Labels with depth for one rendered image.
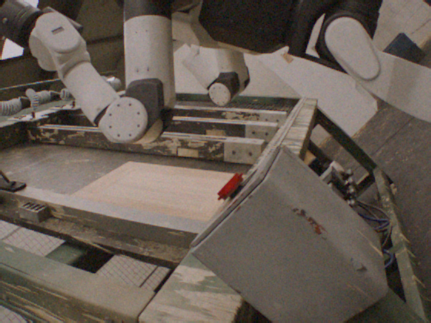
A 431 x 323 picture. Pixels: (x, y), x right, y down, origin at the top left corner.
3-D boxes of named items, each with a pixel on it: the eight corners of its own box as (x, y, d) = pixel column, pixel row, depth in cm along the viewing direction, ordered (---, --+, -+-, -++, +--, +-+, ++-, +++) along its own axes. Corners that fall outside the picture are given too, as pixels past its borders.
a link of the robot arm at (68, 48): (31, 48, 64) (64, 91, 64) (29, 18, 57) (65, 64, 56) (57, 35, 68) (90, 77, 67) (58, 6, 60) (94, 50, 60)
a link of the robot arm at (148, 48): (185, 140, 68) (178, 31, 67) (170, 139, 55) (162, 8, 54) (130, 144, 69) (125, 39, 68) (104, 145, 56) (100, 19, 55)
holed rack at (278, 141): (261, 177, 89) (262, 174, 88) (250, 175, 90) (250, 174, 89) (307, 98, 237) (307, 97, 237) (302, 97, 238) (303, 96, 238)
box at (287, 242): (395, 299, 29) (261, 174, 29) (306, 352, 34) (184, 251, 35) (383, 238, 39) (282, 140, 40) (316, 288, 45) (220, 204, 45)
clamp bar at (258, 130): (274, 144, 136) (276, 84, 129) (51, 127, 173) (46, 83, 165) (278, 138, 145) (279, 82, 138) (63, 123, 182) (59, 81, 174)
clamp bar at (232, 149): (258, 167, 111) (261, 92, 103) (10, 141, 147) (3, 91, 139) (265, 158, 120) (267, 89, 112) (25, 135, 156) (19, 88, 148)
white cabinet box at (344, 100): (377, 111, 417) (261, 8, 426) (348, 140, 450) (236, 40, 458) (376, 101, 468) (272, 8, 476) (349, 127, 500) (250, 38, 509)
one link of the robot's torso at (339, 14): (374, 21, 74) (329, 6, 77) (382, 16, 62) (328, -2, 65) (358, 71, 79) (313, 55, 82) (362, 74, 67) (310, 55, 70)
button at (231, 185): (248, 191, 35) (232, 177, 35) (224, 214, 36) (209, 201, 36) (256, 177, 38) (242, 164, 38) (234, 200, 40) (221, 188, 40)
